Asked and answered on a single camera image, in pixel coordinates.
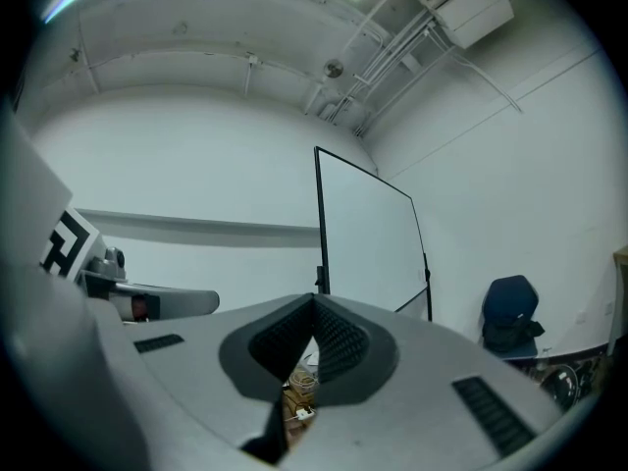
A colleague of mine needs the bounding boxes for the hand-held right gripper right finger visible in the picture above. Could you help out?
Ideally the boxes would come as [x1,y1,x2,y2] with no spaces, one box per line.
[288,292,565,471]

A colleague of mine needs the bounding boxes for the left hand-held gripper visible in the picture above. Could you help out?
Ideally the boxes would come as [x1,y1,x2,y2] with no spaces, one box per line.
[38,207,221,324]

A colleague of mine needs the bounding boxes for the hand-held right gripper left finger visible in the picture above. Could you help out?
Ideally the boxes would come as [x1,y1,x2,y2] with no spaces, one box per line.
[125,292,315,464]

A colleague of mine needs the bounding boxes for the white board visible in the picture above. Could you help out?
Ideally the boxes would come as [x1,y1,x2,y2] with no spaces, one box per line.
[313,145,434,323]

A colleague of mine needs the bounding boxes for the black clothing bundle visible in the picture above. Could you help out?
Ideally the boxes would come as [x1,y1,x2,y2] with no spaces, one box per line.
[483,317,546,355]

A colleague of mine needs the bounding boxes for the blue chair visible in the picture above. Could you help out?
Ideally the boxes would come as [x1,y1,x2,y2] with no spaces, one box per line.
[480,275,541,362]

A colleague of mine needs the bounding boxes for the black helmet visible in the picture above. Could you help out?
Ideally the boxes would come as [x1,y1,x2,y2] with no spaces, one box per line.
[539,360,593,411]

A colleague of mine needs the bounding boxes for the white ceiling pipes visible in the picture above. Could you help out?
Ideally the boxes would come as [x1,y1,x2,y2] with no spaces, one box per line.
[303,0,526,136]

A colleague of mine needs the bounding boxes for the white air conditioner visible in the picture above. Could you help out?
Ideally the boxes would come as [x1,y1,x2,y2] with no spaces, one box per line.
[411,0,516,51]

